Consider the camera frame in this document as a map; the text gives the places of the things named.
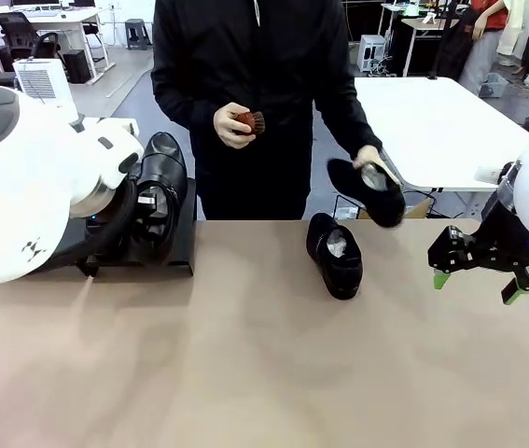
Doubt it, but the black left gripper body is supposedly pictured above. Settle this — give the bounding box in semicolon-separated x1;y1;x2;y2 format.
84;204;128;239

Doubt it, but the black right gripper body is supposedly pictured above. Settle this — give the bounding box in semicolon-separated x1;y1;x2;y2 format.
471;200;529;276

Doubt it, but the black leather shoe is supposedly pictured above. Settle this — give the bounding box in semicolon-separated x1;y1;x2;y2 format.
129;132;189;267

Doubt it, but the black suede shoe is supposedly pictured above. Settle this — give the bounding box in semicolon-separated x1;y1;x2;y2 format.
305;212;365;301
327;157;408;230

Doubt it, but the brown shoe brush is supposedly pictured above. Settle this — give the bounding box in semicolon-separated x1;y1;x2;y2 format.
233;110;266;137

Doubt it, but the person right forearm black sleeve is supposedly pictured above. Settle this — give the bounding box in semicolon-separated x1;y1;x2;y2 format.
151;60;228;136

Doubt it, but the person left forearm black sleeve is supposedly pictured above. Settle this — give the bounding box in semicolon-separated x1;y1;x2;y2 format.
313;88;383;164

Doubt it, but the black shoe stand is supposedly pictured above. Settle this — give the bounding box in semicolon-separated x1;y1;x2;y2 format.
75;176;199;277

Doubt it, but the person right hand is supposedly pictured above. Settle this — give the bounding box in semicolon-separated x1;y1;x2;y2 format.
213;102;258;150

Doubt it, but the person left hand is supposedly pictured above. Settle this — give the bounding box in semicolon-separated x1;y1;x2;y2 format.
352;145;386;175

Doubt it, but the white paper shoe stuffing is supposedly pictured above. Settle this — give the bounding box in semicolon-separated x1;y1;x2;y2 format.
325;228;353;258
360;163;389;191

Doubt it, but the large white table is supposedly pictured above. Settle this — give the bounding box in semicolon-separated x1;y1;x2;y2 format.
352;77;529;220

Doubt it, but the white air purifier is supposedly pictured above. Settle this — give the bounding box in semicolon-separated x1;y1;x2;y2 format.
11;59;79;125

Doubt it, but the grey plastic bin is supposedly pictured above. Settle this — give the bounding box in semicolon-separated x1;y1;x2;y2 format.
478;72;510;99

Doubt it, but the black computer tower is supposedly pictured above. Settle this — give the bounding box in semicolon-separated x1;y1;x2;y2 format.
62;49;93;84

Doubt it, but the person torso black jacket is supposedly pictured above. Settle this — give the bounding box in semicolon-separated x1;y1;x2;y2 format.
150;0;384;221

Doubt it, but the grey plastic stool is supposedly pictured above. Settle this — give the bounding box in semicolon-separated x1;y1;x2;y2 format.
124;18;148;51

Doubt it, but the white office desk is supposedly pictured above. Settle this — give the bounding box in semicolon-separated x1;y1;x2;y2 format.
0;7;116;85

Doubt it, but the white computer case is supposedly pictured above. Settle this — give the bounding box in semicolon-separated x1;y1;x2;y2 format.
358;33;391;74

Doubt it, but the white hanging garment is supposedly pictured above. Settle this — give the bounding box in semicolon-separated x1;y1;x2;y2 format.
496;0;529;57

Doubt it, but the mannequin in red top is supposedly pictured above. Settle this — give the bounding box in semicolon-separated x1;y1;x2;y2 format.
459;0;510;97

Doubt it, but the beige top desk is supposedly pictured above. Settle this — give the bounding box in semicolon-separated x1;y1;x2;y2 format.
401;17;461;78

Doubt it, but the black robot cable hose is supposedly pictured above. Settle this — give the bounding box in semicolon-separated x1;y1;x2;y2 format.
44;179;142;270

